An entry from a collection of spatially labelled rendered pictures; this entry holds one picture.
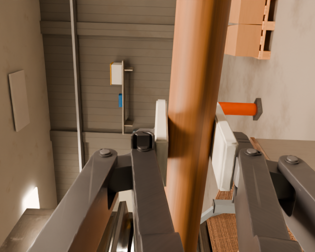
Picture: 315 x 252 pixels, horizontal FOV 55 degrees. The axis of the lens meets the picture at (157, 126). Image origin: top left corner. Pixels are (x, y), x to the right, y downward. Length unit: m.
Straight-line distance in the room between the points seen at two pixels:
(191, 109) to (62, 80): 8.33
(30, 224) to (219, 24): 2.13
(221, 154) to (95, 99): 8.21
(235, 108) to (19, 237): 2.62
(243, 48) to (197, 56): 3.40
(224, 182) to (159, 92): 7.96
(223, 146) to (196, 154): 0.03
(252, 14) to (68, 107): 6.13
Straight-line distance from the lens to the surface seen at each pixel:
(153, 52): 7.96
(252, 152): 0.16
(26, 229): 2.20
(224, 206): 1.31
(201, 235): 2.07
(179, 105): 0.18
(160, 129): 0.17
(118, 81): 7.63
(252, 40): 3.59
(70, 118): 8.70
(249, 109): 3.75
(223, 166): 0.17
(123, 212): 1.97
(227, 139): 0.16
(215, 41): 0.17
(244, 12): 3.57
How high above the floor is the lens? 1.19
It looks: level
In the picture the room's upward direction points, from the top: 88 degrees counter-clockwise
